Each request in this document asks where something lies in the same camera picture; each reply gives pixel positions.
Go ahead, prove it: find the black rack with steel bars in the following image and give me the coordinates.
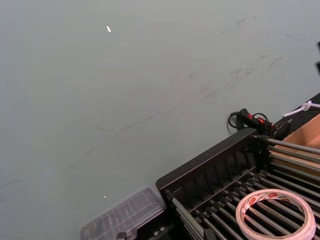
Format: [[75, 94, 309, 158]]
[[155, 128, 320, 240]]

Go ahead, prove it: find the clear plastic case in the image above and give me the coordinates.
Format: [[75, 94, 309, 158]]
[[79, 185, 167, 240]]

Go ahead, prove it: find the shallow brown cardboard tray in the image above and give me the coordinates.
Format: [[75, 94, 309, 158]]
[[282, 113, 320, 152]]

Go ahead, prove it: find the roll of white tape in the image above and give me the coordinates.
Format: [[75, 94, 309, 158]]
[[235, 189, 315, 240]]

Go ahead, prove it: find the black corded tool red switch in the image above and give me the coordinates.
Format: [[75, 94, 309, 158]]
[[226, 108, 293, 141]]

